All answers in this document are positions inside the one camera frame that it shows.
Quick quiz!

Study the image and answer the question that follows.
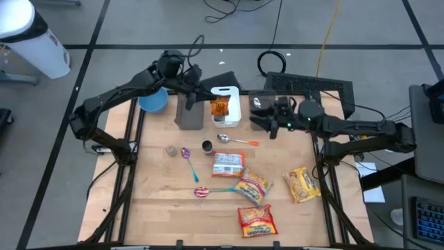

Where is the black angled panel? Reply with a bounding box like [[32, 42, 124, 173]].
[[199, 71, 244, 93]]

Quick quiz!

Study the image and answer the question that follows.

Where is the looped black floor cable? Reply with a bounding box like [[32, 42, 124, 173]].
[[203, 0, 277, 24]]

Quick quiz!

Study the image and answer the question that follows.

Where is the yellow ramen packet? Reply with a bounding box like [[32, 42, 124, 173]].
[[282, 166, 323, 204]]

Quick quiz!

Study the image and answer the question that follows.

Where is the computer keyboard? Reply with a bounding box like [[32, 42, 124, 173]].
[[411, 196, 444, 246]]

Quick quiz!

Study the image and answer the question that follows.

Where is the iridescent spoon purple bowl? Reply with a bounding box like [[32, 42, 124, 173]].
[[180, 147, 200, 184]]

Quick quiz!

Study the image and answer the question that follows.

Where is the iridescent spoon pink bowl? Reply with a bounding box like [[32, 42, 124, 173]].
[[193, 186, 240, 199]]

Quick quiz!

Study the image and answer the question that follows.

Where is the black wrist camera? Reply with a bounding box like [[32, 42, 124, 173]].
[[187, 64, 204, 87], [276, 96, 298, 117]]

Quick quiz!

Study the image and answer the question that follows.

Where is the blue bowl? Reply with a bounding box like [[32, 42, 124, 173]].
[[137, 86, 170, 114]]

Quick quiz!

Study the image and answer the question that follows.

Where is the silver spoon orange handle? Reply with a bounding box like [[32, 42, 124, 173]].
[[216, 133, 260, 147]]

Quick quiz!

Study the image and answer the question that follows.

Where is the orange ramen packet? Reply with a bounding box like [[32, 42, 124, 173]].
[[211, 151, 246, 178]]

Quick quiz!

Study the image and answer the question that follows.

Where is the black aluminium frame rail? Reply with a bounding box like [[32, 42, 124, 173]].
[[310, 93, 374, 246], [81, 97, 145, 244]]

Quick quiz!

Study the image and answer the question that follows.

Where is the coiled black floor cable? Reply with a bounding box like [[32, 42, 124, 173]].
[[257, 0, 287, 78]]

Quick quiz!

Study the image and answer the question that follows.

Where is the white plastic bin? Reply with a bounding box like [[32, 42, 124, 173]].
[[210, 85, 243, 128]]

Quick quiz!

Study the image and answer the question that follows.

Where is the white trash can black band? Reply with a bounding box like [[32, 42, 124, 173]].
[[0, 0, 71, 80]]

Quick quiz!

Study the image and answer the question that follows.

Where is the red ramen packet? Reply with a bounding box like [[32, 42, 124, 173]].
[[237, 203, 280, 239]]

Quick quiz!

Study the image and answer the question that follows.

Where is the blue-edged ramen packet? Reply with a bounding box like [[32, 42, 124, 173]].
[[231, 168, 274, 208]]

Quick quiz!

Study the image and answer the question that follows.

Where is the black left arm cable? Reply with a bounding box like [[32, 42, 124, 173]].
[[186, 33, 206, 69]]

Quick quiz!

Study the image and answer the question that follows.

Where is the white paper sheet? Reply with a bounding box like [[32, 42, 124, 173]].
[[355, 161, 386, 204]]

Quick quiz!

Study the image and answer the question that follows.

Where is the yellow cable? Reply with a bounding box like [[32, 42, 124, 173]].
[[315, 0, 344, 78]]

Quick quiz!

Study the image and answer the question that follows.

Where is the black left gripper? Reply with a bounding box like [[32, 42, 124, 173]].
[[173, 81, 230, 112]]

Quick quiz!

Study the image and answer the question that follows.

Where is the black mesh tray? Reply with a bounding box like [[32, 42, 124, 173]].
[[264, 72, 357, 119]]

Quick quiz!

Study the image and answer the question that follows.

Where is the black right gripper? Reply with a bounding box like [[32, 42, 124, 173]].
[[249, 116, 300, 140]]

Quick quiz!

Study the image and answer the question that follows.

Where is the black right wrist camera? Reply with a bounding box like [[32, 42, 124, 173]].
[[276, 96, 298, 117]]

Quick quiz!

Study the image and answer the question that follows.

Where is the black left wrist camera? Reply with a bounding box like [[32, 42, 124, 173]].
[[187, 64, 204, 87]]

